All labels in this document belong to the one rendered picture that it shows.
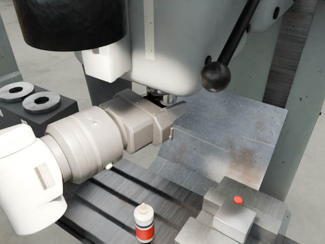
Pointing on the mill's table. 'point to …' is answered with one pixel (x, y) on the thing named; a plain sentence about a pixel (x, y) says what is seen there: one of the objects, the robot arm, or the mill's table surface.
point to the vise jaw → (200, 234)
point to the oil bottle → (144, 223)
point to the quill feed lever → (227, 53)
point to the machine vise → (247, 197)
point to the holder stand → (33, 107)
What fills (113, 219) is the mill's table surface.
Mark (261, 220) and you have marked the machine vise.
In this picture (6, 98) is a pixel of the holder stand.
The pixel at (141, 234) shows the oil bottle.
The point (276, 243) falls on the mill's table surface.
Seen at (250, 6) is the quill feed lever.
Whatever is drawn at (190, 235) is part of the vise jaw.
